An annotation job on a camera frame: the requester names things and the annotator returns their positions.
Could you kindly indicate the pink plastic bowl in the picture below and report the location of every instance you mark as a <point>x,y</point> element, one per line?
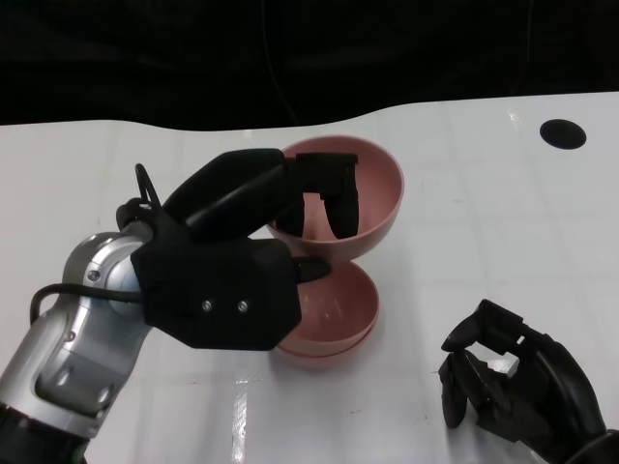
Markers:
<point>314,361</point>
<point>338,304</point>
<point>377,193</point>

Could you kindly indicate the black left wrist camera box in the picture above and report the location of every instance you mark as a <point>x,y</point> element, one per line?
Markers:
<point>217,295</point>

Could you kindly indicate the black round table grommet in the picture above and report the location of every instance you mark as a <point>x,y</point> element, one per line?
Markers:
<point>563,134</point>

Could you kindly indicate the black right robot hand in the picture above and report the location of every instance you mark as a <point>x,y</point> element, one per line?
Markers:
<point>546,386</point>

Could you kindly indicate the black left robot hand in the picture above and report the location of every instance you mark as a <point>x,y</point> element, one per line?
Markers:
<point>217,193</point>

